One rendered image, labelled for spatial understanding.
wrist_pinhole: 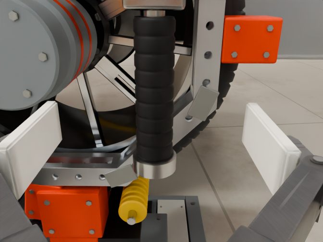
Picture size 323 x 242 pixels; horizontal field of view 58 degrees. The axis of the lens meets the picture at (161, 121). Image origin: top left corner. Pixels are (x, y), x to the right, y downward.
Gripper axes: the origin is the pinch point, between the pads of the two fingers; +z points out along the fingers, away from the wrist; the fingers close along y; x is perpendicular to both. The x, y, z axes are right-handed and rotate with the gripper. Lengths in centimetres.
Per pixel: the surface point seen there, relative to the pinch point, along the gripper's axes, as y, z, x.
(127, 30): -11, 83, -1
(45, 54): -11.8, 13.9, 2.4
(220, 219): 28, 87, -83
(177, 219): 8, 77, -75
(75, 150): -17.5, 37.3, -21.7
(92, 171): -12.1, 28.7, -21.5
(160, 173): 0.7, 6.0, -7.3
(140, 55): -1.2, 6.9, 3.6
